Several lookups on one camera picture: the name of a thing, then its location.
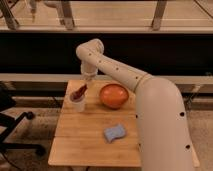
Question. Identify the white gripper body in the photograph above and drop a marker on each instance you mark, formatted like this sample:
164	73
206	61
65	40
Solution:
88	71

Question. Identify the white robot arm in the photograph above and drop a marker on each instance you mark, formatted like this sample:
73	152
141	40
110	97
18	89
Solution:
164	139

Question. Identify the white ceramic cup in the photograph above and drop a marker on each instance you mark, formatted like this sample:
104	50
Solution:
77	103

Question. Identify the orange bowl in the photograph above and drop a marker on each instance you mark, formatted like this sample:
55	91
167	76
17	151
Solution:
113	95

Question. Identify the blue sponge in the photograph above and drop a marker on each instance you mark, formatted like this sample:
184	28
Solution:
114	132

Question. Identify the wooden table top board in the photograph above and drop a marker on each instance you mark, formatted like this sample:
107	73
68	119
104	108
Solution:
79	139

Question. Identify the black office chair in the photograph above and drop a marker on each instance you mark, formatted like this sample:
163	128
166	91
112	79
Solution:
10	123

